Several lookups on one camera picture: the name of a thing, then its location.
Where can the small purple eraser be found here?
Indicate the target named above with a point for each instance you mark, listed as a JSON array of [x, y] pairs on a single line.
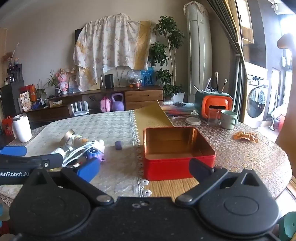
[[118, 146]]

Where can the clear pill bottle silver cap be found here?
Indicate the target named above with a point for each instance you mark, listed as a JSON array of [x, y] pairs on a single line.
[[64, 150]]

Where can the round white lid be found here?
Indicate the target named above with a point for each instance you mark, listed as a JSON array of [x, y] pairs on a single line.
[[192, 121]]

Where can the floral cloth cover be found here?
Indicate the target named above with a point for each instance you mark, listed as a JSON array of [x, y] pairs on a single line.
[[111, 41]]

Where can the printed snack box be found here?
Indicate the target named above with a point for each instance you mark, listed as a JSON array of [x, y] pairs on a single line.
[[26, 102]]

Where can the green plastic chair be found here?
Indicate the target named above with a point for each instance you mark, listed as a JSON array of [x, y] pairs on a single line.
[[289, 226]]

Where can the pink toy suitcase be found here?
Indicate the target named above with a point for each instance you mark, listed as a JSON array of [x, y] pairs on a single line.
[[105, 105]]

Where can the white tumbler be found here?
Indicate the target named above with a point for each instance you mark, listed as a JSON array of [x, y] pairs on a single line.
[[21, 127]]

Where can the white bottle gold cap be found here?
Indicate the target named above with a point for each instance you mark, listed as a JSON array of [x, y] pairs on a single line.
[[75, 139]]

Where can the white tip paintbrush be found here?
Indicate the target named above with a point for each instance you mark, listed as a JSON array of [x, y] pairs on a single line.
[[224, 84], [217, 80]]

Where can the orange green desk organizer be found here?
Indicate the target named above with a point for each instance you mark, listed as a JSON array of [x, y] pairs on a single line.
[[217, 100]]

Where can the red tin box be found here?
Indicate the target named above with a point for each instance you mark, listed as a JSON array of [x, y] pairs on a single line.
[[178, 166]]

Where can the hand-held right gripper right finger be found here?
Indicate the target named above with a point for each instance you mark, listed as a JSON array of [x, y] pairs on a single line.
[[198, 168]]

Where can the small cardboard box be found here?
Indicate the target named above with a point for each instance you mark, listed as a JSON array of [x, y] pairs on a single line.
[[55, 102]]

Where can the wooden television cabinet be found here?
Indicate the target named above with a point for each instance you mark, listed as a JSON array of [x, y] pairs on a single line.
[[141, 96]]

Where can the standing air conditioner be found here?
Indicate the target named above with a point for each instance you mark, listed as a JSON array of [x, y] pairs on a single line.
[[198, 51]]

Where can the grey curtain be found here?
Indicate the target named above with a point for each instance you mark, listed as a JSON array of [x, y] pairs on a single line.
[[233, 46]]

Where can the pale green mug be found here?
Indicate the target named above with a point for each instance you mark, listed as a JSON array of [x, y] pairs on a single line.
[[227, 120]]

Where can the pink plastic spoon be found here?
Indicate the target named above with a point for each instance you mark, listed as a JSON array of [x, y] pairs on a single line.
[[182, 117]]

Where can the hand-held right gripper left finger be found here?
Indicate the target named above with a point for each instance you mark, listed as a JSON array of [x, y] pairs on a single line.
[[89, 169]]

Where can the cream lace-edged tablecloth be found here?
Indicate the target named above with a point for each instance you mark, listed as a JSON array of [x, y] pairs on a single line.
[[104, 129]]

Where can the clear drinking glass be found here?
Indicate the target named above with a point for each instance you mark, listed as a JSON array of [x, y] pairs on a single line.
[[213, 118]]

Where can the white washing machine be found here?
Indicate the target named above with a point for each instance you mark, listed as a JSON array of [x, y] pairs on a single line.
[[256, 99]]

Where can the floral plastic tablecloth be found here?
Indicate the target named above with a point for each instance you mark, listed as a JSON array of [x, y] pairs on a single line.
[[231, 157]]

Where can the black cylindrical speaker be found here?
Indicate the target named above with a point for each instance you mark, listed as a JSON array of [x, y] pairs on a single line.
[[109, 81]]

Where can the red gift bag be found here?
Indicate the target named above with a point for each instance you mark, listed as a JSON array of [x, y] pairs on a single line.
[[8, 126]]

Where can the tall green potted plant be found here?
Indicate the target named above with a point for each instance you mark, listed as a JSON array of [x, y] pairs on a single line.
[[164, 51]]

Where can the purple kettlebell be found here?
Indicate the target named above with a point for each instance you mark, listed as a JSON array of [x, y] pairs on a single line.
[[118, 103]]

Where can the white router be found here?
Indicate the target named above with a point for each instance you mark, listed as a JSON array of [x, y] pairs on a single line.
[[79, 109]]

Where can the stack of flat books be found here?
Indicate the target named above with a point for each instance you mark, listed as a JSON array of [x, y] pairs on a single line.
[[178, 107]]

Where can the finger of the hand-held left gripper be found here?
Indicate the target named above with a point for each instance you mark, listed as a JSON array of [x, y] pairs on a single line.
[[12, 151], [54, 160]]

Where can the blue printed box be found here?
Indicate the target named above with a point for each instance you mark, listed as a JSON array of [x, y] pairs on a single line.
[[147, 76]]

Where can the orange paper bag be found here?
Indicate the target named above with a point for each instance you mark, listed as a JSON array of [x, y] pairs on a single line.
[[32, 92]]

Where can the clear plastic bag with fruit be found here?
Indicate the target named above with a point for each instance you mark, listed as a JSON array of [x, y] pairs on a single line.
[[134, 78]]

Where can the vase with dried flowers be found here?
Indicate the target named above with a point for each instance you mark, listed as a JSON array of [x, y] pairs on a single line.
[[10, 58]]

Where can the purple pen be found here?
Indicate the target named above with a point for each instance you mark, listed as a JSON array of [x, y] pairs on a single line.
[[207, 83]]

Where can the orange snack wrapper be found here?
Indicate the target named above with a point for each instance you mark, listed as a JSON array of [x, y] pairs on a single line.
[[246, 136]]

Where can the black coffee machine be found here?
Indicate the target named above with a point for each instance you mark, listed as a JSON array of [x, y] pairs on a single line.
[[15, 73]]

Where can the yellow table runner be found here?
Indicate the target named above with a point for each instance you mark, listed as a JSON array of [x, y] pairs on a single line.
[[150, 115]]

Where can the black television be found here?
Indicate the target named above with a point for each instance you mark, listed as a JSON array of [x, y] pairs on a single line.
[[78, 37]]

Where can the white stick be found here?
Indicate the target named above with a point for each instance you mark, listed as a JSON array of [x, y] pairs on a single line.
[[196, 88]]

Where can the white plant pot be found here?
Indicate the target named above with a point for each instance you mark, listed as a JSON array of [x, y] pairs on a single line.
[[178, 97]]

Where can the small potted plant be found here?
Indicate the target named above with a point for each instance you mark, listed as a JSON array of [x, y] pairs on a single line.
[[54, 83]]

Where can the pink doll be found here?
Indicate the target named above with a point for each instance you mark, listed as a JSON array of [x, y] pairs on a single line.
[[63, 81]]

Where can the black cabinet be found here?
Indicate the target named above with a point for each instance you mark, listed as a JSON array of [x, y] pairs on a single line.
[[10, 99]]

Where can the purple rubber toy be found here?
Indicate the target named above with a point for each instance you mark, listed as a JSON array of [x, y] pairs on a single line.
[[96, 154]]

